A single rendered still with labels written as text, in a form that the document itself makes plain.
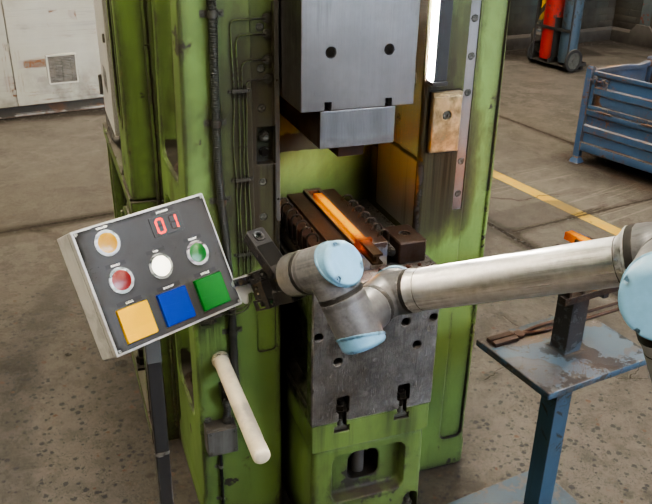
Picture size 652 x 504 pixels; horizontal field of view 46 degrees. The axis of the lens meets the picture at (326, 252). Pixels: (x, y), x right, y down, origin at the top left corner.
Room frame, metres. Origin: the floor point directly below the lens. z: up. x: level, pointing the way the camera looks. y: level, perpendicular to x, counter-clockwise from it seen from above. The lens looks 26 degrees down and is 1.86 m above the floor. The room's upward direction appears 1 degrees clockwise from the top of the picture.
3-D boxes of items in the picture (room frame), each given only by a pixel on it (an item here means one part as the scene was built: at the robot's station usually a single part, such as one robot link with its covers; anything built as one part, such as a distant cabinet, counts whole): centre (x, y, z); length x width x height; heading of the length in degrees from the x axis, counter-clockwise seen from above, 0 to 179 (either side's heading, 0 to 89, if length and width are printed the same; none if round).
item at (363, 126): (2.06, 0.00, 1.32); 0.42 x 0.20 x 0.10; 20
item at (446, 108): (2.09, -0.32, 1.27); 0.09 x 0.02 x 0.17; 110
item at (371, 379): (2.09, -0.05, 0.69); 0.56 x 0.38 x 0.45; 20
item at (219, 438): (1.85, 0.31, 0.36); 0.09 x 0.07 x 0.12; 110
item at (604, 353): (1.86, -0.68, 0.68); 0.40 x 0.30 x 0.02; 119
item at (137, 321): (1.43, 0.40, 1.01); 0.07 x 0.05 x 0.07; 135
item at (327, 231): (2.06, 0.00, 0.96); 0.42 x 0.20 x 0.09; 20
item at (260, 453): (1.66, 0.22, 0.62); 0.44 x 0.05 x 0.05; 20
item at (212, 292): (1.57, 0.26, 1.01); 0.07 x 0.05 x 0.07; 135
